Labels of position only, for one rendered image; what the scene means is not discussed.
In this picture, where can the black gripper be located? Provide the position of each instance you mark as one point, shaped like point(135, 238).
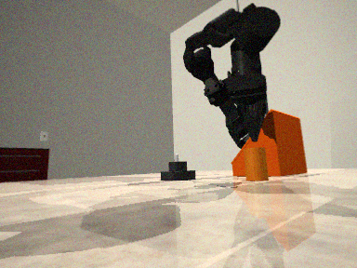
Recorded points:
point(250, 88)

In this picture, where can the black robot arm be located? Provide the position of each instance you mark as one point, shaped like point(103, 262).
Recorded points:
point(252, 29)

